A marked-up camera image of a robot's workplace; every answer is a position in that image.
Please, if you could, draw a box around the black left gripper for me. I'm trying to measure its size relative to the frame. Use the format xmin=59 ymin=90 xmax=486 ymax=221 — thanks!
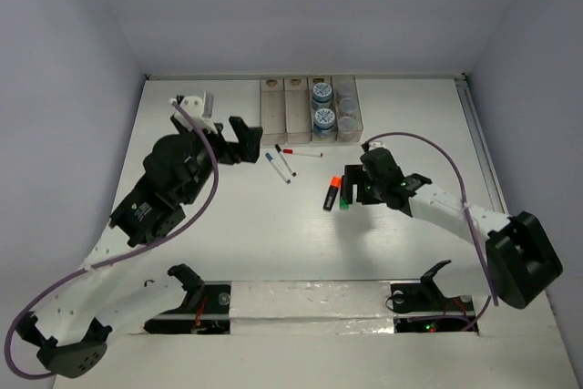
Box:
xmin=176 ymin=112 xmax=263 ymax=204

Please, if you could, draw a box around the orange highlighter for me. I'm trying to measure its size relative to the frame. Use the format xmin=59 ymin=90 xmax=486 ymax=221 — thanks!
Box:
xmin=322 ymin=176 xmax=343 ymax=211

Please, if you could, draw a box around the green highlighter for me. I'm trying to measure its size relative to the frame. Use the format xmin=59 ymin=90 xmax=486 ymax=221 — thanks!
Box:
xmin=339 ymin=195 xmax=351 ymax=210

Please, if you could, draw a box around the blue cleaning gel jar front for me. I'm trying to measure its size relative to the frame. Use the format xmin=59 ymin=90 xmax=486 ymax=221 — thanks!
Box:
xmin=313 ymin=107 xmax=336 ymax=137

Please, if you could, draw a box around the blue cleaning gel jar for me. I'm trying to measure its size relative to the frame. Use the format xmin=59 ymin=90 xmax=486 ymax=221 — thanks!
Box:
xmin=313 ymin=107 xmax=336 ymax=137
xmin=311 ymin=82 xmax=333 ymax=110

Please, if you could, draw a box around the blue cleaning gel jar back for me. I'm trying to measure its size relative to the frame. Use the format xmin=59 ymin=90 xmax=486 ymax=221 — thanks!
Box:
xmin=311 ymin=82 xmax=333 ymax=110

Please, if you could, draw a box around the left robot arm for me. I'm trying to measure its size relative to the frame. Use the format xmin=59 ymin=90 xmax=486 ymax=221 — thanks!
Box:
xmin=4 ymin=115 xmax=263 ymax=379

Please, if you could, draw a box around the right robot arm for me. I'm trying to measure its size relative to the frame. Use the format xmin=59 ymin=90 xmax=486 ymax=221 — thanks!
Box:
xmin=341 ymin=148 xmax=564 ymax=310

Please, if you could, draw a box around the blue capped white marker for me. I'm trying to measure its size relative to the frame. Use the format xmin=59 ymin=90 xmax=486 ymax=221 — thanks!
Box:
xmin=265 ymin=152 xmax=291 ymax=184

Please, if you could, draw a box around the black capped white marker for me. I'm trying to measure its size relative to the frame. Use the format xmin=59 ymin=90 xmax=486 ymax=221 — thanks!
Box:
xmin=274 ymin=144 xmax=297 ymax=177

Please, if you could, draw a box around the red capped white marker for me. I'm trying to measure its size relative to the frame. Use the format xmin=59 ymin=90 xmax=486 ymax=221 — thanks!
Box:
xmin=282 ymin=148 xmax=323 ymax=158

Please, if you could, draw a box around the clear four-compartment organizer tray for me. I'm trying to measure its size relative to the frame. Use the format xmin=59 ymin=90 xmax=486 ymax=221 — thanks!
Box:
xmin=260 ymin=76 xmax=363 ymax=146

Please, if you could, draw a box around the white foam front board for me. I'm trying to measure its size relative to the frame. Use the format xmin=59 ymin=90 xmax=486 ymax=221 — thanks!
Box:
xmin=59 ymin=282 xmax=577 ymax=388

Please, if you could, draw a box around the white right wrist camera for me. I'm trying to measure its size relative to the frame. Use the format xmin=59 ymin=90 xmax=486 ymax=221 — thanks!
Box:
xmin=361 ymin=141 xmax=385 ymax=152

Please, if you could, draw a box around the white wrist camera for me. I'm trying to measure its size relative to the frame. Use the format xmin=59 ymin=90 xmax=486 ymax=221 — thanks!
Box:
xmin=169 ymin=90 xmax=218 ymax=134
xmin=361 ymin=141 xmax=385 ymax=152

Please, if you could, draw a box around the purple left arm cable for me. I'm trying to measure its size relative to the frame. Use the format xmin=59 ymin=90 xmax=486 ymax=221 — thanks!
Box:
xmin=4 ymin=104 xmax=220 ymax=381

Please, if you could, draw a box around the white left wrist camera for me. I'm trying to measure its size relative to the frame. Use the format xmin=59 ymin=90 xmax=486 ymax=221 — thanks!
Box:
xmin=169 ymin=90 xmax=218 ymax=134

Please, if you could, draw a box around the metal rail right side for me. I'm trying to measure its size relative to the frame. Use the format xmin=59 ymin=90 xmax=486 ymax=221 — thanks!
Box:
xmin=455 ymin=74 xmax=527 ymax=274

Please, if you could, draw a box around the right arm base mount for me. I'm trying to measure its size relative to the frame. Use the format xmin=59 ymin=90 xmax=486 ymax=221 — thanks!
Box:
xmin=385 ymin=282 xmax=477 ymax=333

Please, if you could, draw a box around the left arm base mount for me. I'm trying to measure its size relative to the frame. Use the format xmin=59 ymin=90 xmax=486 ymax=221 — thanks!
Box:
xmin=144 ymin=282 xmax=231 ymax=335

